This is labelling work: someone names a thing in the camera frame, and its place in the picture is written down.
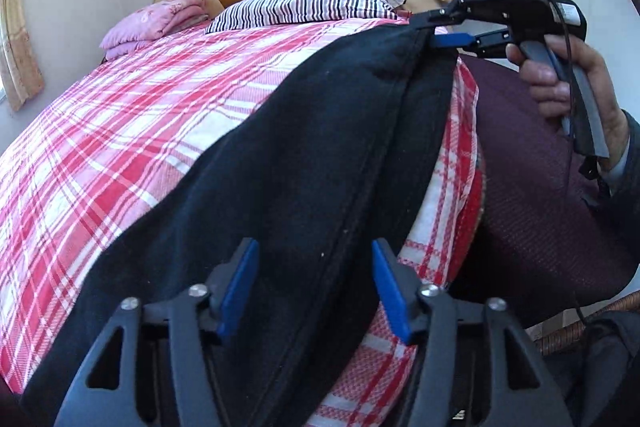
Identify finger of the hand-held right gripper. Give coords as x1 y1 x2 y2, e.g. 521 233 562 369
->
434 32 511 58
410 4 468 30

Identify striped pillow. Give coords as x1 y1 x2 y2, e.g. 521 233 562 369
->
205 0 407 34

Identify person's maroon garment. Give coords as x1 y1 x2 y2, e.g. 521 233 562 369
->
452 54 638 323

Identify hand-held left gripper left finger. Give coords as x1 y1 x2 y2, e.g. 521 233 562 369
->
52 237 261 427

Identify dark grey cloth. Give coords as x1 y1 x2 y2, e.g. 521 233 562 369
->
540 307 640 427

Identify red plaid bed sheet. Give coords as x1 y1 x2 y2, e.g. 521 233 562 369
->
0 18 486 427

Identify wicker chair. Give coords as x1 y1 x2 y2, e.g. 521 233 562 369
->
532 292 640 355

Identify person's right hand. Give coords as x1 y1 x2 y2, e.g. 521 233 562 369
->
506 34 628 170

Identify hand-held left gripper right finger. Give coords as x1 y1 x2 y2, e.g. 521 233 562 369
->
371 238 576 427

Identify pink folded blanket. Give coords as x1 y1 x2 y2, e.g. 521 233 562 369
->
100 0 211 60

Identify black pants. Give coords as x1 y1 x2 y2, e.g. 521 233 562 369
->
20 26 460 427

